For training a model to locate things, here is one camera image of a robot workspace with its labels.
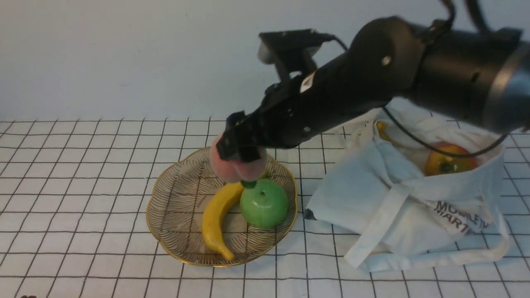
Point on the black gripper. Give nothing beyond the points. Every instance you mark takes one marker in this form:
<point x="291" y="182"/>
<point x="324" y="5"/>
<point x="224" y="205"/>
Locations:
<point x="338" y="94"/>

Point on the pink peach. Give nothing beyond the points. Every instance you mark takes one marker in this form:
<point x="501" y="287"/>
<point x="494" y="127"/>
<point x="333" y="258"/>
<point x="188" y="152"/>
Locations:
<point x="234" y="171"/>

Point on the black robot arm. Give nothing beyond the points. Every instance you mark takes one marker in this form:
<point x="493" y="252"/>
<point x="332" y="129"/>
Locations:
<point x="481" y="79"/>

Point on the yellow fruit in bag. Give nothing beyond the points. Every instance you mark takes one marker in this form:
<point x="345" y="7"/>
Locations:
<point x="381" y="128"/>

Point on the white canvas tote bag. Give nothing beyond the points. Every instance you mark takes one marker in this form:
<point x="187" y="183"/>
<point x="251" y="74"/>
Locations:
<point x="406" y="220"/>

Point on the green apple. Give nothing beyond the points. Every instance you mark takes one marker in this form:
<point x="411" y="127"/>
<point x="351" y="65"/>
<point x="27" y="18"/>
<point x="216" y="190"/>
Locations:
<point x="263" y="203"/>

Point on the yellow banana on plate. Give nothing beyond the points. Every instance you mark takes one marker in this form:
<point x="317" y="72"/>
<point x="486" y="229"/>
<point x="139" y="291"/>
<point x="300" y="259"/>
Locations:
<point x="238" y="249"/>

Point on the gold-rimmed striped glass plate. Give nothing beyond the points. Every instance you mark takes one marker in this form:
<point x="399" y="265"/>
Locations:
<point x="179" y="199"/>

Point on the orange persimmon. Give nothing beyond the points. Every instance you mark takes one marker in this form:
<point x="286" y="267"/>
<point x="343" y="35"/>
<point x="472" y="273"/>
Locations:
<point x="437" y="163"/>

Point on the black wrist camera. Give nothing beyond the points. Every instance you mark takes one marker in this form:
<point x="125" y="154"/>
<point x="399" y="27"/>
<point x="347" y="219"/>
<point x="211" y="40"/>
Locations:
<point x="291" y="51"/>

